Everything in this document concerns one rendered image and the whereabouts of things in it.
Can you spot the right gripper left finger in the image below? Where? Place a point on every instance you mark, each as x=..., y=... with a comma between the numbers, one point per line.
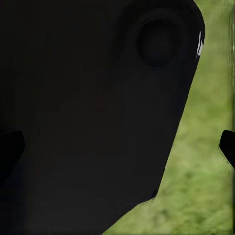
x=12, y=146

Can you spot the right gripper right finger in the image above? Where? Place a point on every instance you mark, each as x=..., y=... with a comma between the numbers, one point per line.
x=227, y=146

